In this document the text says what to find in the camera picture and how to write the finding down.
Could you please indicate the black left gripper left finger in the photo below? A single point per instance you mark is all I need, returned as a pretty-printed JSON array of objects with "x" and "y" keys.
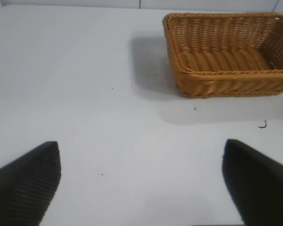
[{"x": 26, "y": 188}]

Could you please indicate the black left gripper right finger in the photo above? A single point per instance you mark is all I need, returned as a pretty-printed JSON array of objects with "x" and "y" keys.
[{"x": 261, "y": 188}]

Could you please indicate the tan woven wicker basket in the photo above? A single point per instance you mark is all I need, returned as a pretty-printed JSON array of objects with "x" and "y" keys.
[{"x": 226, "y": 61}]

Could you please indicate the small black curved scrap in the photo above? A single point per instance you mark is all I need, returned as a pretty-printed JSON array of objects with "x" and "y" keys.
[{"x": 262, "y": 127}]

